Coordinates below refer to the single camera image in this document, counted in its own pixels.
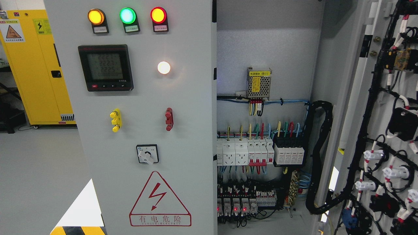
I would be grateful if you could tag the grey cabinet door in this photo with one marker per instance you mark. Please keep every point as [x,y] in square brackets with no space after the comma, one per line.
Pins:
[364,178]
[186,153]

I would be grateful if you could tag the red terminal connector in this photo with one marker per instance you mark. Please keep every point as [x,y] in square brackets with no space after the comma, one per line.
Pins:
[169,119]

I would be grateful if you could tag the metal mesh power supply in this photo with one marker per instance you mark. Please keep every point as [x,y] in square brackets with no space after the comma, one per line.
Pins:
[259,81]

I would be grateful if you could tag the white lit indicator lamp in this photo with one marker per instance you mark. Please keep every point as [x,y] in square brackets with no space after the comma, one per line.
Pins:
[164,67]

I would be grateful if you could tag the black white surge protector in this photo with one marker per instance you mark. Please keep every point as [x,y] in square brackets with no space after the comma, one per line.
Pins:
[289,151]

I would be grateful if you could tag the lower relay terminal row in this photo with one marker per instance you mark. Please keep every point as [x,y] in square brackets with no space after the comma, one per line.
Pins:
[239,198]

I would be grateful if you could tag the yellow terminal connector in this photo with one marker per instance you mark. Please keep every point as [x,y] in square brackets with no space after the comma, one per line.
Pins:
[116,120]

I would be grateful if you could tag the red electric hazard sticker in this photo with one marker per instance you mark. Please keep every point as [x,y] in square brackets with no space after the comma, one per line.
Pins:
[158,205]

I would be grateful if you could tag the red indicator lamp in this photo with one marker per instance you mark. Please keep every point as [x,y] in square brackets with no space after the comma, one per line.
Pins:
[159,19]

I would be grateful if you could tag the black digital power meter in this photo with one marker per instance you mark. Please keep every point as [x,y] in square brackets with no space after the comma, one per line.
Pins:
[106,67]

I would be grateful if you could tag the green indicator lamp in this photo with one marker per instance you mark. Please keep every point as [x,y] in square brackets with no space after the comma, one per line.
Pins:
[129,20]

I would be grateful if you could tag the amber indicator lamp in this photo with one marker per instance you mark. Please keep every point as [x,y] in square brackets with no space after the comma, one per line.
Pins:
[98,22]

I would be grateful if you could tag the yellow safety cabinet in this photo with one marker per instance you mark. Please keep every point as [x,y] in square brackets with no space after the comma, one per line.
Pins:
[30,49]

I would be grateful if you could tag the white DIN rail sockets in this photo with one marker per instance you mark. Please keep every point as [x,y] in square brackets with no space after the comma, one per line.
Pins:
[237,151]

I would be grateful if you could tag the black rotary selector switch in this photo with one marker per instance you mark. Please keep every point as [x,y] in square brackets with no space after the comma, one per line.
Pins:
[147,154]

